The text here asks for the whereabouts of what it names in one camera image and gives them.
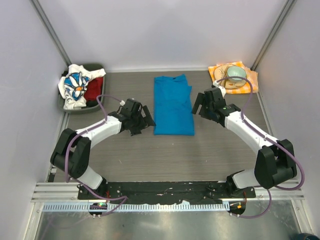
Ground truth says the light blue ceramic bowl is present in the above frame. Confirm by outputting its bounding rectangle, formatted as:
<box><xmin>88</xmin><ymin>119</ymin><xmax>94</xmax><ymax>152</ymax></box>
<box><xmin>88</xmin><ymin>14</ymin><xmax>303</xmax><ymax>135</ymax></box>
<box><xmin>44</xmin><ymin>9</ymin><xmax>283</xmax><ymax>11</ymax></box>
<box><xmin>226</xmin><ymin>66</ymin><xmax>247</xmax><ymax>82</ymax></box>

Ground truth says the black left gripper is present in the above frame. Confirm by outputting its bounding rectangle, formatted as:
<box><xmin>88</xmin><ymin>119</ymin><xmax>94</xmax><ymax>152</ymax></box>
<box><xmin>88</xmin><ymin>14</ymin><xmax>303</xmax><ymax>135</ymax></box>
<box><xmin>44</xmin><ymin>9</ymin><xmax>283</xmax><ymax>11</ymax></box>
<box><xmin>129</xmin><ymin>105</ymin><xmax>156</xmax><ymax>136</ymax></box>

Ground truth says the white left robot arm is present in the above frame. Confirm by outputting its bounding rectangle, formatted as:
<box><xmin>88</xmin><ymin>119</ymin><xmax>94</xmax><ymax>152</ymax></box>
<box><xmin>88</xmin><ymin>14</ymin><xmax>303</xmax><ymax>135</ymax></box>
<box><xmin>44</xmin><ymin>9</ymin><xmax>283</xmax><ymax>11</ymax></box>
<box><xmin>50</xmin><ymin>98</ymin><xmax>156</xmax><ymax>200</ymax></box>

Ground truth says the dark blue round object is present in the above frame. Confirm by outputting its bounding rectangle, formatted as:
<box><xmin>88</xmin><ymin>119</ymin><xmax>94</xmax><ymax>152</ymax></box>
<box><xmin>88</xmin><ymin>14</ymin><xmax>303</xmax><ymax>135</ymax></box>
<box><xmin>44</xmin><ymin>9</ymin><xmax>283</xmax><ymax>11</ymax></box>
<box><xmin>293</xmin><ymin>233</ymin><xmax>320</xmax><ymax>240</ymax></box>

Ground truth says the red t shirt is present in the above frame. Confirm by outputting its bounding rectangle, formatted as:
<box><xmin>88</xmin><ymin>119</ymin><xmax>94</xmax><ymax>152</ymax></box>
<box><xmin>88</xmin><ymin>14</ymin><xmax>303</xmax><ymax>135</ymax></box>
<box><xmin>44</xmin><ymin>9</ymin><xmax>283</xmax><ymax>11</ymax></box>
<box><xmin>84</xmin><ymin>77</ymin><xmax>104</xmax><ymax>102</ymax></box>

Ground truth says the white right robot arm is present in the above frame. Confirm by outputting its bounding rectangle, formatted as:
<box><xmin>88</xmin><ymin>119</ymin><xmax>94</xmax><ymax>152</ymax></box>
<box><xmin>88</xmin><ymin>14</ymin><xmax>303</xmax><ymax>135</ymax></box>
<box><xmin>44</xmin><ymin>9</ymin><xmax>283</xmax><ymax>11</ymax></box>
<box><xmin>192</xmin><ymin>87</ymin><xmax>297</xmax><ymax>198</ymax></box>

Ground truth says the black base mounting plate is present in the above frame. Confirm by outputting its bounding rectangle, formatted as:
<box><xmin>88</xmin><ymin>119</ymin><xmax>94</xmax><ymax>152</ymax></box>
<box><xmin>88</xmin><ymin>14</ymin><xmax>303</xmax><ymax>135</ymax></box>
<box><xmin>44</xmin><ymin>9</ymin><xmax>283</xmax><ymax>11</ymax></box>
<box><xmin>77</xmin><ymin>181</ymin><xmax>256</xmax><ymax>205</ymax></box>

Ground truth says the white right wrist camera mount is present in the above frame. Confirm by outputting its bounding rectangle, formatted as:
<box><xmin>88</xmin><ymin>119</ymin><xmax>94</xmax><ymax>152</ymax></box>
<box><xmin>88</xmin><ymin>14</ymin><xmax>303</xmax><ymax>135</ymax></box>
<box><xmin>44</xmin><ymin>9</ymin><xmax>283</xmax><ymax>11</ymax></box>
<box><xmin>212</xmin><ymin>80</ymin><xmax>226</xmax><ymax>98</ymax></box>

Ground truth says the orange checkered cloth napkin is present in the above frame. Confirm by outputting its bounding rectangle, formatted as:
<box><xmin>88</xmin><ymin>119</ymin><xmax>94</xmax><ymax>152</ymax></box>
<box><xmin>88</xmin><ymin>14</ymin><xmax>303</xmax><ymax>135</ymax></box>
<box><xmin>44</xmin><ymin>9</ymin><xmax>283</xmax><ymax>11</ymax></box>
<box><xmin>207</xmin><ymin>60</ymin><xmax>259</xmax><ymax>95</ymax></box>

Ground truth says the dark grey plastic basket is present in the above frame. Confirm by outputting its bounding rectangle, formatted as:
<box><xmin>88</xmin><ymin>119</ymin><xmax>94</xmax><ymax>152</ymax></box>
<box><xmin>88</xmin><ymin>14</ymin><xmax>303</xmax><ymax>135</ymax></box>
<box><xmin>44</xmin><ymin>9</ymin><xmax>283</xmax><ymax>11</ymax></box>
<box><xmin>57</xmin><ymin>63</ymin><xmax>105</xmax><ymax>114</ymax></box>

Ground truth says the white slotted cable duct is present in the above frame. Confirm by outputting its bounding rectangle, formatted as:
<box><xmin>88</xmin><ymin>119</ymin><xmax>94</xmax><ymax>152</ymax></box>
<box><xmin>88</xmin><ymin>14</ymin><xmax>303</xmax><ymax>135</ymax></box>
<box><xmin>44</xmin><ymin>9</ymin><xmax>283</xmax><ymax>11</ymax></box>
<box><xmin>42</xmin><ymin>201</ymin><xmax>230</xmax><ymax>213</ymax></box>

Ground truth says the cream floral plate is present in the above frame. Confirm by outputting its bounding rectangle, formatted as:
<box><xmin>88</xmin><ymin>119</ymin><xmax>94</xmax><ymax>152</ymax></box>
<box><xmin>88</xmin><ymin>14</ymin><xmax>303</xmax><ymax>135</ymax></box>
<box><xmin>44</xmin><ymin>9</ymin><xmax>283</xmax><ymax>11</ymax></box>
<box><xmin>213</xmin><ymin>64</ymin><xmax>247</xmax><ymax>90</ymax></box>

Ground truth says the blue t shirt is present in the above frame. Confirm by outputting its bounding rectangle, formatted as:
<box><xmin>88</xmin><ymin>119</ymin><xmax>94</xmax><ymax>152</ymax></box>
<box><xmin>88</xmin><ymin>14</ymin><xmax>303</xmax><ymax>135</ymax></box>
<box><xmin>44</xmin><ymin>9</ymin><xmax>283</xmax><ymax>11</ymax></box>
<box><xmin>153</xmin><ymin>74</ymin><xmax>195</xmax><ymax>136</ymax></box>

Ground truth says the black t shirt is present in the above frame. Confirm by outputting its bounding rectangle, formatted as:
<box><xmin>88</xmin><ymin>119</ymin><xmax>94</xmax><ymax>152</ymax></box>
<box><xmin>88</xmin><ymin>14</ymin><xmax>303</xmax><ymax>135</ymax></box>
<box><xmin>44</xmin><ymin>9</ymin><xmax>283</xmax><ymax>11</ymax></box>
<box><xmin>61</xmin><ymin>70</ymin><xmax>69</xmax><ymax>77</ymax></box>

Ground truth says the white flower print t shirt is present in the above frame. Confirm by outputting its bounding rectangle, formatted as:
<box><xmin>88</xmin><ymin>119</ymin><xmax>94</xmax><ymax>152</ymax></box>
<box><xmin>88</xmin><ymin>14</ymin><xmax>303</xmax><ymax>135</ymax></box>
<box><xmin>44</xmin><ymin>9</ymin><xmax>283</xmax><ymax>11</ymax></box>
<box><xmin>57</xmin><ymin>64</ymin><xmax>106</xmax><ymax>111</ymax></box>

